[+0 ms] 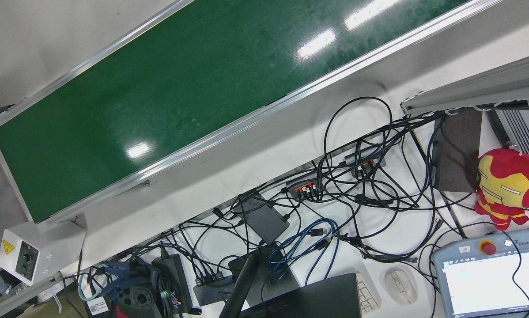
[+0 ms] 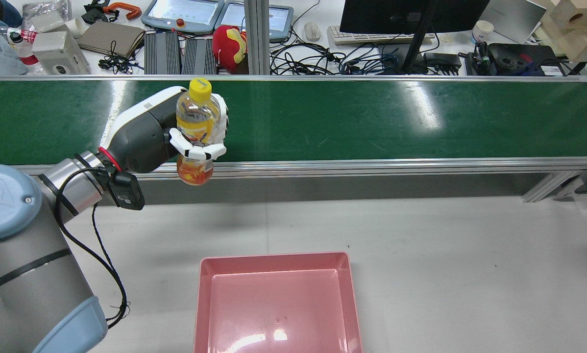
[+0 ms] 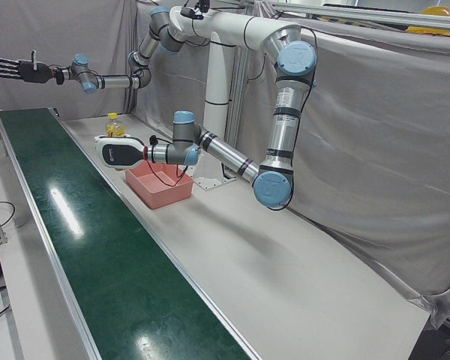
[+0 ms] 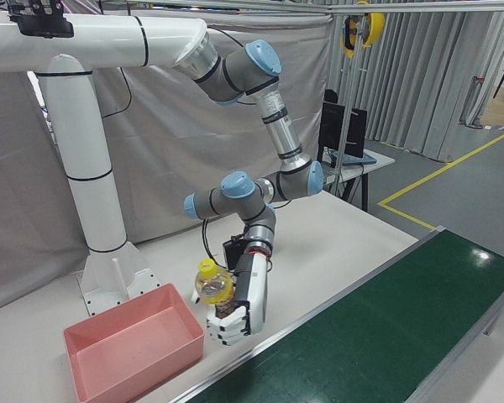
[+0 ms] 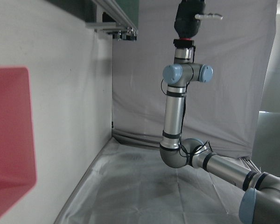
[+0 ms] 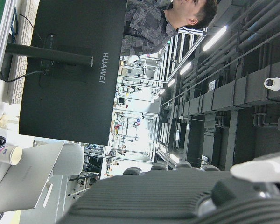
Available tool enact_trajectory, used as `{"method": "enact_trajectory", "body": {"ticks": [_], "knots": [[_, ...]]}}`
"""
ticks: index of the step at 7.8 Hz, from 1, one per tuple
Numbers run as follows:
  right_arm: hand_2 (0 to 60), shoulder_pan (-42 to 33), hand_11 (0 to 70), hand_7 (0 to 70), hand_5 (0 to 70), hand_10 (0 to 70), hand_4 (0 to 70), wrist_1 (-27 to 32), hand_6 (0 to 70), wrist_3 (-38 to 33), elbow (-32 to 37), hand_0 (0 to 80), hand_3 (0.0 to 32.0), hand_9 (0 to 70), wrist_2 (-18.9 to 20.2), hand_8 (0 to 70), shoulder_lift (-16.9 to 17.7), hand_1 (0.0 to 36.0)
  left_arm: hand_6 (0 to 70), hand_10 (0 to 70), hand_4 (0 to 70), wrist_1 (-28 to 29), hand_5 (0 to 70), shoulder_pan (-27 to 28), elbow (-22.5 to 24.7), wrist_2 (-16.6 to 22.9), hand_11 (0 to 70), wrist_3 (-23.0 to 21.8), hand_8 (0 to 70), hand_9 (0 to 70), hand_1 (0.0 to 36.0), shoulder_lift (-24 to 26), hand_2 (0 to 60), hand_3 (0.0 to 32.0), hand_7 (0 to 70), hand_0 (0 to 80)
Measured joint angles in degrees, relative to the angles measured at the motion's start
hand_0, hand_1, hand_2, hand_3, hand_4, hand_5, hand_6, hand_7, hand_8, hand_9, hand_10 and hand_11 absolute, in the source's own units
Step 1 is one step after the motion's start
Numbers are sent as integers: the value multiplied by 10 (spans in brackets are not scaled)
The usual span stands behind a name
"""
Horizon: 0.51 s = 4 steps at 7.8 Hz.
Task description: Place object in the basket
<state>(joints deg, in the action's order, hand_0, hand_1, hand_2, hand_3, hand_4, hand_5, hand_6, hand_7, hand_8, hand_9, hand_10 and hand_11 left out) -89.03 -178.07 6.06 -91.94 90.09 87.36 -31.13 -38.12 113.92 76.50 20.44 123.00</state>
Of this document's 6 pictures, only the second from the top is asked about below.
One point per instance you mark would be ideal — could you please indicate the white paper cup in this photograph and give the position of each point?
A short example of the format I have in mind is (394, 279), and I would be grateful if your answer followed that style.
(79, 27)
(482, 32)

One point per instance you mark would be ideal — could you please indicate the wooden box with round hole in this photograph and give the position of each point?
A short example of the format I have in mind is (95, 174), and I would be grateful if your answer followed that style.
(585, 44)
(580, 14)

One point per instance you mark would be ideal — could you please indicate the yellow-capped orange drink bottle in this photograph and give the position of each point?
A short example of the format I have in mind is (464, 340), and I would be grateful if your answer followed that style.
(198, 110)

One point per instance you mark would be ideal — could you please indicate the grey UR teach pendant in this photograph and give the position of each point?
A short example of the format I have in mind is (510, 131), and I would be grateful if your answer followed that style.
(279, 22)
(183, 12)

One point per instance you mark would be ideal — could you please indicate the green conveyor belt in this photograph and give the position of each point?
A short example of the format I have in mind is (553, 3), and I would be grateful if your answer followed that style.
(323, 122)

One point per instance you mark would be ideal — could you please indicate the white computer mouse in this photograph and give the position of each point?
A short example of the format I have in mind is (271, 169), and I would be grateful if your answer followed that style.
(312, 31)

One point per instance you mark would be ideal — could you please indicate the silver laptop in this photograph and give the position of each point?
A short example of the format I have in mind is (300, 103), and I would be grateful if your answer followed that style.
(516, 17)

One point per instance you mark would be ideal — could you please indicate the left UR5e robot arm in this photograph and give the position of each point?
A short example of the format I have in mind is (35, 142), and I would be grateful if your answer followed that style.
(24, 255)

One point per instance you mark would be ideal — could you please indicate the aluminium profile post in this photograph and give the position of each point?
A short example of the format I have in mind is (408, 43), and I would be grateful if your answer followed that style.
(256, 34)

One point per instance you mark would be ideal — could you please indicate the white keyboard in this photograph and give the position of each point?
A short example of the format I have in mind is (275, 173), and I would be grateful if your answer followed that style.
(372, 37)

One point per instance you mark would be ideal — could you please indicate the black robot flange part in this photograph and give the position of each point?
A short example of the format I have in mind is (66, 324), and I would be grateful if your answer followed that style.
(519, 59)

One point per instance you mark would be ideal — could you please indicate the clear plastic bag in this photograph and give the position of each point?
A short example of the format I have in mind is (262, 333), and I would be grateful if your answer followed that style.
(46, 14)

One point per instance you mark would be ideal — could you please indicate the grey ribbed metal box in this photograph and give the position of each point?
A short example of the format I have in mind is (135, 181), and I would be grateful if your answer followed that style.
(162, 54)
(199, 56)

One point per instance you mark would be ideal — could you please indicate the Iron Man plush toy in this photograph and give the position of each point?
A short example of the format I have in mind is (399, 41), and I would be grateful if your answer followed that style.
(230, 46)

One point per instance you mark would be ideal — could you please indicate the orange clamp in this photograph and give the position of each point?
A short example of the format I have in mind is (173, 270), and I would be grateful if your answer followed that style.
(124, 9)

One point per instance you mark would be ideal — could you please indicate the red-labelled plastic bottle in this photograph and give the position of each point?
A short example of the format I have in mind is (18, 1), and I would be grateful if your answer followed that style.
(24, 46)

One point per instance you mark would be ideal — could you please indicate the brown folder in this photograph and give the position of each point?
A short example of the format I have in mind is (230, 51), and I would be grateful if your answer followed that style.
(112, 38)

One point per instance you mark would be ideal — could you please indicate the pink plastic basket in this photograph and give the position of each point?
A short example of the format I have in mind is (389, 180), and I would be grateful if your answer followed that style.
(279, 304)

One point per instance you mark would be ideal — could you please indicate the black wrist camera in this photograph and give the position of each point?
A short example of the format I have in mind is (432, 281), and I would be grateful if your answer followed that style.
(127, 191)

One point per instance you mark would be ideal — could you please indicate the black monitor stand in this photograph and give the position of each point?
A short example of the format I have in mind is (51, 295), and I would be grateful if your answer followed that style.
(416, 46)

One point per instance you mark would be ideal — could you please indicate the left white grey robot hand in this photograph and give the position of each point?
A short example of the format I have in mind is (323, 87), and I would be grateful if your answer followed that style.
(141, 137)

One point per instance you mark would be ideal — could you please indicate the black tool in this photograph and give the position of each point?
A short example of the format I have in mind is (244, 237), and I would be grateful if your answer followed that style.
(93, 12)

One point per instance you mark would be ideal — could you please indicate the grey plastic box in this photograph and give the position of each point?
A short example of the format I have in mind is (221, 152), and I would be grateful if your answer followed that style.
(58, 54)

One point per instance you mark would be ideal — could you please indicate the black monitor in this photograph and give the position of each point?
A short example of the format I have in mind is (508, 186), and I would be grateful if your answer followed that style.
(396, 14)

